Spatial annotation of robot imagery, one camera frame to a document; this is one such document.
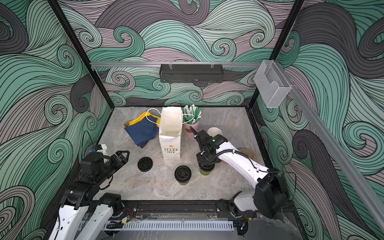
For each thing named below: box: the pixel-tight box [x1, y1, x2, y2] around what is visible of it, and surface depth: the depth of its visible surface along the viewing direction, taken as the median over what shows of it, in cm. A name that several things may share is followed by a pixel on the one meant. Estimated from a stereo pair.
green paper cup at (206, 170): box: [199, 166, 215, 176], surface depth 78 cm
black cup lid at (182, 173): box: [174, 165, 192, 182], surface depth 76 cm
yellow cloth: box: [128, 111, 161, 127], surface depth 109 cm
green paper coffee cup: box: [175, 178, 191, 186], surface depth 74 cm
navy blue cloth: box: [124, 115, 159, 149], surface depth 100 cm
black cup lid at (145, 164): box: [137, 156, 154, 172], surface depth 88 cm
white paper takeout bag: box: [159, 106, 183, 159], surface depth 85 cm
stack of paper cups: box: [207, 127, 223, 138], surface depth 87 cm
